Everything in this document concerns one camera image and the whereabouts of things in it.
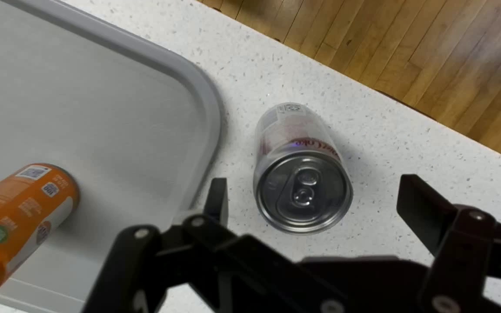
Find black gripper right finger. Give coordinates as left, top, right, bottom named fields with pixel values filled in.
left=397, top=173, right=501, bottom=313

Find orange Fanta can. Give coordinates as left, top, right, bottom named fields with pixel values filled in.
left=0, top=163, right=81, bottom=286

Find grey plastic tray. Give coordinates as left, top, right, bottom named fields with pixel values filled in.
left=0, top=0, right=223, bottom=313

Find silver Diet Coke can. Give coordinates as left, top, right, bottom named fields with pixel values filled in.
left=255, top=102, right=354, bottom=232

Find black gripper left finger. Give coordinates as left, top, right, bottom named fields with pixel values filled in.
left=82, top=177, right=345, bottom=313

